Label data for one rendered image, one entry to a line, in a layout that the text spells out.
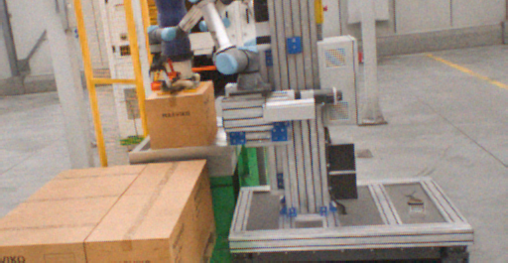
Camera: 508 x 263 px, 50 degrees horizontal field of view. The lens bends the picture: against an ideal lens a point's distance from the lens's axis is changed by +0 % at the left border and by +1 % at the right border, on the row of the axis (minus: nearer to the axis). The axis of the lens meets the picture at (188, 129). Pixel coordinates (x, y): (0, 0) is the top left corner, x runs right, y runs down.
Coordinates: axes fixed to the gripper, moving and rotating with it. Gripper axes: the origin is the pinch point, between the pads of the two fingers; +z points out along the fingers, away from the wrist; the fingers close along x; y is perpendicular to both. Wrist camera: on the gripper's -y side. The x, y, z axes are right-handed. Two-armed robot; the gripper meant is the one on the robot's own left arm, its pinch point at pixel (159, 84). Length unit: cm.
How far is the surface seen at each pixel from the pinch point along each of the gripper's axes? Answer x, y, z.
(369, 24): -161, 307, -1
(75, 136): 101, 91, 49
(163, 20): 5, 51, -37
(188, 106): -9.2, 31.3, 20.8
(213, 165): -24, 23, 60
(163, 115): 8.5, 30.7, 25.4
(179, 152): -1, 22, 50
